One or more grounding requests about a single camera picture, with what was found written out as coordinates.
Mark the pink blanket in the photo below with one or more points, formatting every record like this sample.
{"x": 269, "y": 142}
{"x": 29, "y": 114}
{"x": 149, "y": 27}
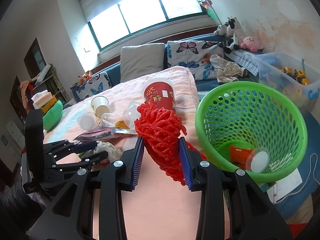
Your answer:
{"x": 160, "y": 205}

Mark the pile of clothes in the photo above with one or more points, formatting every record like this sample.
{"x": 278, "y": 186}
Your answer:
{"x": 25, "y": 90}

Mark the grey plush toy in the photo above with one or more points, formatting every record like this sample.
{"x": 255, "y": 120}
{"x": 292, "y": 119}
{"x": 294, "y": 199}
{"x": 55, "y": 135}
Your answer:
{"x": 220, "y": 30}

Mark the red paper cup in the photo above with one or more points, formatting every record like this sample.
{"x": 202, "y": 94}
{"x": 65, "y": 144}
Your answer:
{"x": 160, "y": 92}

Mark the clear plastic jelly container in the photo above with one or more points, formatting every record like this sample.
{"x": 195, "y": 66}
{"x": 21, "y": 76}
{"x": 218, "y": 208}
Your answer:
{"x": 108, "y": 120}

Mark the yellow box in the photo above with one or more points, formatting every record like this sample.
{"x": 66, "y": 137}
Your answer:
{"x": 50, "y": 105}

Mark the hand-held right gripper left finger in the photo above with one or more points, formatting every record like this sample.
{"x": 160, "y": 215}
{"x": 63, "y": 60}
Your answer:
{"x": 138, "y": 161}

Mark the green pinwheel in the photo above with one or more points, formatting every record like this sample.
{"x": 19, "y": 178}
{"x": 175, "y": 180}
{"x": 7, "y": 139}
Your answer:
{"x": 203, "y": 1}

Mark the clear lidded plastic cup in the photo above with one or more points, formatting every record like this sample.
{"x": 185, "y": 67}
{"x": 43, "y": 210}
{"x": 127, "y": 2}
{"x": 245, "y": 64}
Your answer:
{"x": 260, "y": 161}

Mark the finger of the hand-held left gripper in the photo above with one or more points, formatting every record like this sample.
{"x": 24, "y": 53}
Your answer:
{"x": 97, "y": 157}
{"x": 85, "y": 146}

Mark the window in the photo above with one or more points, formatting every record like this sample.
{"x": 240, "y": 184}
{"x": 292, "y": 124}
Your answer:
{"x": 145, "y": 10}

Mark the orange snack packet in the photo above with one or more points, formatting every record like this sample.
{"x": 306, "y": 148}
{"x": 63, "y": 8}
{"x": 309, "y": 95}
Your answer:
{"x": 237, "y": 155}

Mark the white fridge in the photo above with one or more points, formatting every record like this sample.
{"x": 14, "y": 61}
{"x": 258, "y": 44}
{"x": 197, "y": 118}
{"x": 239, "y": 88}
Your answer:
{"x": 15, "y": 130}

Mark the clear plastic dome lid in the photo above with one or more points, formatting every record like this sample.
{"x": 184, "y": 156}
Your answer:
{"x": 131, "y": 115}

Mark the metal shelf rack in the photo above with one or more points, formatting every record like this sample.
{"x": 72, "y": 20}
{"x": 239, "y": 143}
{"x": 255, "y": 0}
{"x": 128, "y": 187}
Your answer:
{"x": 47, "y": 77}

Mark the silver foil wrapper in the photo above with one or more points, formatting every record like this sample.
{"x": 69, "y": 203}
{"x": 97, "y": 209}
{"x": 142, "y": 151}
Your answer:
{"x": 122, "y": 131}

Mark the white paper sheet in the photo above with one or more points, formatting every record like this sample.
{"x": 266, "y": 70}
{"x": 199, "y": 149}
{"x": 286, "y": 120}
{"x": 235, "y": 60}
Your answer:
{"x": 287, "y": 185}

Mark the grey pillow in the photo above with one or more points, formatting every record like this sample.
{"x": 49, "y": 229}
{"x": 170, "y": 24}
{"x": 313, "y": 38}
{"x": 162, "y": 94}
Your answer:
{"x": 142, "y": 62}

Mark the purple snack wrapper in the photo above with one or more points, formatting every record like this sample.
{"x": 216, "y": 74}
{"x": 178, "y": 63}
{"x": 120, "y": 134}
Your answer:
{"x": 92, "y": 135}

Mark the small butterfly print pillow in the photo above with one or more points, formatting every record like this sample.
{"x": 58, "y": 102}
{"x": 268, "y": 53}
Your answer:
{"x": 97, "y": 87}

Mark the white roller blind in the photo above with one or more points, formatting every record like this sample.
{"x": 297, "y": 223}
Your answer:
{"x": 97, "y": 7}

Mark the grey patterned cloth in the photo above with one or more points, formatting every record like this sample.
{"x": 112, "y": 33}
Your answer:
{"x": 245, "y": 60}

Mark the large butterfly print pillow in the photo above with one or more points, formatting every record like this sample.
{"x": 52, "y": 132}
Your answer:
{"x": 190, "y": 55}

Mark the fox plush toy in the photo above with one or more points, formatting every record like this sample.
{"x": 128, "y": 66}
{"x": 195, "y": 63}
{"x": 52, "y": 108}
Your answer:
{"x": 84, "y": 77}

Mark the green plastic basket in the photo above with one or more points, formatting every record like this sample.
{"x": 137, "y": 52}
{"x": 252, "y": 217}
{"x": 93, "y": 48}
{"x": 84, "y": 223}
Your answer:
{"x": 201, "y": 122}

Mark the pink plush toy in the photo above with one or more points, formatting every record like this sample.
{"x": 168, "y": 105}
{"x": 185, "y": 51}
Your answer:
{"x": 250, "y": 43}

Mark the white paper cup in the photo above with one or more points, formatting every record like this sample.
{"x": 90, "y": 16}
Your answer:
{"x": 102, "y": 111}

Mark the red foam mesh net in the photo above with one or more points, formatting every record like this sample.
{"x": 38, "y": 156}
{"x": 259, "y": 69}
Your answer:
{"x": 160, "y": 130}

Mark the cream baby clothes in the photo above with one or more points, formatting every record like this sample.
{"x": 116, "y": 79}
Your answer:
{"x": 228, "y": 70}

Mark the person's left forearm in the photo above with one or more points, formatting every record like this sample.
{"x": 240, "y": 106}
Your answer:
{"x": 15, "y": 205}

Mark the clear plastic storage bin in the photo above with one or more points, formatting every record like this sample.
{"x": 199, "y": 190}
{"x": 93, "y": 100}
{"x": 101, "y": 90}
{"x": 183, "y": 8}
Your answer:
{"x": 275, "y": 75}

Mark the blue sofa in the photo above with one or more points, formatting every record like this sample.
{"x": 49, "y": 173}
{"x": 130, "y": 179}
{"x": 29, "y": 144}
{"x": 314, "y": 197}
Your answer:
{"x": 185, "y": 38}

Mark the cow plush toy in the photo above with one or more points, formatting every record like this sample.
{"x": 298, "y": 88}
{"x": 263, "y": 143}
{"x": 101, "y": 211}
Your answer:
{"x": 235, "y": 38}

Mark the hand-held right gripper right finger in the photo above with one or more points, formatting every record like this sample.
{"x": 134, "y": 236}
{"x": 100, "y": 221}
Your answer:
{"x": 185, "y": 163}

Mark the tissue pack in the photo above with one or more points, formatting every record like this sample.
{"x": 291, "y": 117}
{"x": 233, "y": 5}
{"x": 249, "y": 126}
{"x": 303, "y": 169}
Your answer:
{"x": 41, "y": 98}

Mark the white crumpled plastic bag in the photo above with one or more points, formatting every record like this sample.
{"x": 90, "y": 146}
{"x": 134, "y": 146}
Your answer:
{"x": 110, "y": 148}

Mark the yellow toy truck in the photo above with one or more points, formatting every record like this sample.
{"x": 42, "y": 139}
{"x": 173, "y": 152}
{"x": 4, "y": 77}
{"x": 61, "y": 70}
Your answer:
{"x": 296, "y": 75}

